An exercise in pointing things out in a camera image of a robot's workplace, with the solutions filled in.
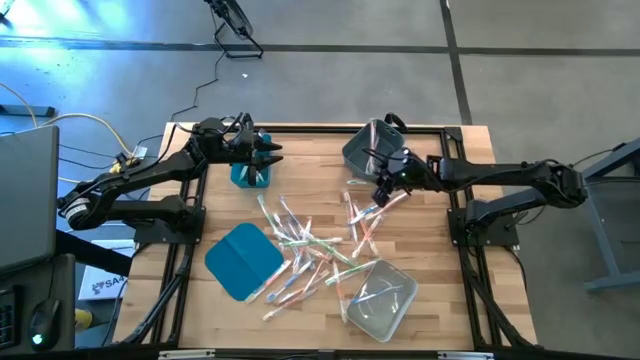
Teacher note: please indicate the grey desk frame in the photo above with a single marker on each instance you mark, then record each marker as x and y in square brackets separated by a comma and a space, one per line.
[600, 240]

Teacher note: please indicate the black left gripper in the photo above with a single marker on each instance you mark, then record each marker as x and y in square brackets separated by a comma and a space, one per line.
[225, 145]

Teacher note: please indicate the small yellow object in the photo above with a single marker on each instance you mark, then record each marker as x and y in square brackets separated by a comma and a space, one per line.
[82, 320]

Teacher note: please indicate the blue flat bin lid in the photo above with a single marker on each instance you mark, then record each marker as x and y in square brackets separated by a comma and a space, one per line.
[240, 262]

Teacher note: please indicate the black keyboard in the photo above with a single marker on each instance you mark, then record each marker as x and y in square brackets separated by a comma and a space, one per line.
[7, 320]

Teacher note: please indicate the white printed cardboard box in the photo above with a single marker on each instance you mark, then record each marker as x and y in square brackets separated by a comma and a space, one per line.
[100, 287]

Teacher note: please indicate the black side desk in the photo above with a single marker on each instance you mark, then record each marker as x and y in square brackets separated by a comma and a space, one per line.
[65, 280]

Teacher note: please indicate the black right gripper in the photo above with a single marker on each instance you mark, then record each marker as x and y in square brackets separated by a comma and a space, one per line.
[402, 172]

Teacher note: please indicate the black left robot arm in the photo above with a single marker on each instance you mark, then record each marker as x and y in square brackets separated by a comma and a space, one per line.
[150, 175]

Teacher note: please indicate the black computer mouse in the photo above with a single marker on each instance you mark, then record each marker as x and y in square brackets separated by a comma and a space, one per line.
[44, 325]

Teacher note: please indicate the grey laptop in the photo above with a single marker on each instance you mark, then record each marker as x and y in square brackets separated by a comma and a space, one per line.
[27, 200]

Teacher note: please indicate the green toothbrush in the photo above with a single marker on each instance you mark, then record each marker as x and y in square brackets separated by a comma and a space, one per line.
[310, 242]
[261, 176]
[269, 215]
[243, 172]
[340, 256]
[350, 272]
[357, 182]

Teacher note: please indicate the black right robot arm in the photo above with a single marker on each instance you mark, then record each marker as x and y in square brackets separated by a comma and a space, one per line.
[500, 172]

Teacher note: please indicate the turquoise plastic bin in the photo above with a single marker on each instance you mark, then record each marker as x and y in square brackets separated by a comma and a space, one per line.
[234, 175]

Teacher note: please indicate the black floor bar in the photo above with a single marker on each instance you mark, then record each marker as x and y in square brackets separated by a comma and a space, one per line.
[25, 110]

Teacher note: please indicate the black table clamp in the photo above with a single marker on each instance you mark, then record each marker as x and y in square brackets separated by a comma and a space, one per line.
[245, 120]
[395, 120]

